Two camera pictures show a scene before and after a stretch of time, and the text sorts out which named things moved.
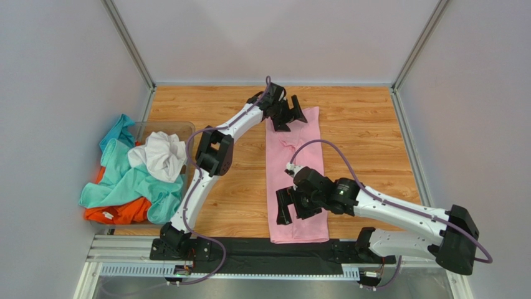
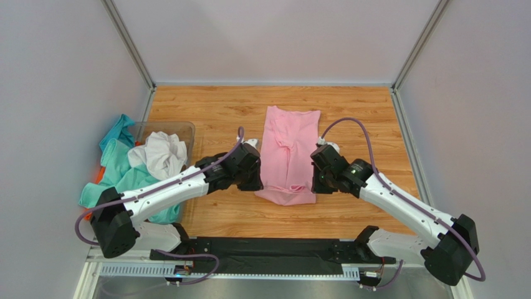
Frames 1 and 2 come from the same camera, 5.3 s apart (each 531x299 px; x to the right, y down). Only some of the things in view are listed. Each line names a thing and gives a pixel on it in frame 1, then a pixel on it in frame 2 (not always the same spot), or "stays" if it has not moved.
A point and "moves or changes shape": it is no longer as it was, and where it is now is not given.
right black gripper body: x=293 y=206 to x=320 y=185
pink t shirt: x=302 y=144 moves or changes shape
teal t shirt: x=121 y=180 stays
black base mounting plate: x=261 y=256 stays
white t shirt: x=164 y=155 stays
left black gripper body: x=282 y=109 to x=248 y=180
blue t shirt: x=119 y=131 stays
